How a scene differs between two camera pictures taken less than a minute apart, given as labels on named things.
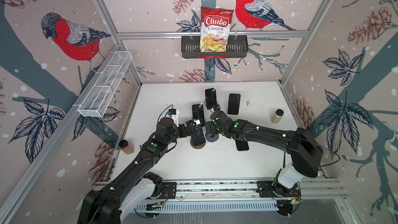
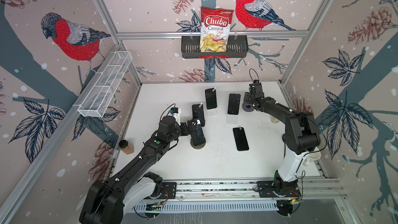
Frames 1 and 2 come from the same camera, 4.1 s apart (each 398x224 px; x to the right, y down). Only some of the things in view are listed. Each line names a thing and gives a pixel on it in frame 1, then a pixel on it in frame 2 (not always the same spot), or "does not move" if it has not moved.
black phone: [242, 145] does not move
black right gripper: [211, 125] → [245, 96]
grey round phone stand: [212, 138] → [247, 107]
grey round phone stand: [199, 147] does not move
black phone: [198, 136] does not move
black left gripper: [189, 131] does not move
